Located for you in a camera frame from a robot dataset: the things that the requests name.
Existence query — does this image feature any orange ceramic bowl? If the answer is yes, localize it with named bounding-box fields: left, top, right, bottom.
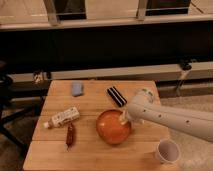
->
left=96, top=109, right=131, bottom=145

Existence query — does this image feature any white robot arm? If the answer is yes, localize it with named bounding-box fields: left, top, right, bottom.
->
left=119, top=89, right=213, bottom=142

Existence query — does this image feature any black striped rectangular block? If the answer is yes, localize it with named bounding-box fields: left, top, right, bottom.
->
left=107, top=86, right=127, bottom=107

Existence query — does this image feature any white labelled bottle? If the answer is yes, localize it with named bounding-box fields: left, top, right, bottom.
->
left=43, top=107, right=80, bottom=129

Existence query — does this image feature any white paper cup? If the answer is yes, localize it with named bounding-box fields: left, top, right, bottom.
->
left=154, top=139, right=180, bottom=164

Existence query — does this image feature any red chili pepper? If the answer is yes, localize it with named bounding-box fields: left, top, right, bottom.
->
left=66, top=122, right=75, bottom=148

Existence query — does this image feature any light blue sponge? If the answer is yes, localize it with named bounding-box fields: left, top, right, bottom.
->
left=71, top=82, right=83, bottom=97

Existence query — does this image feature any black clamp on ledge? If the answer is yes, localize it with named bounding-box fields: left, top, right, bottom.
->
left=33, top=70, right=51, bottom=84

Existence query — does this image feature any metal window railing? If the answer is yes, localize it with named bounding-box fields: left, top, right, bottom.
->
left=0, top=0, right=213, bottom=31

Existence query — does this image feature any black office chair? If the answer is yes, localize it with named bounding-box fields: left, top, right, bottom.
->
left=0, top=60, right=42, bottom=155

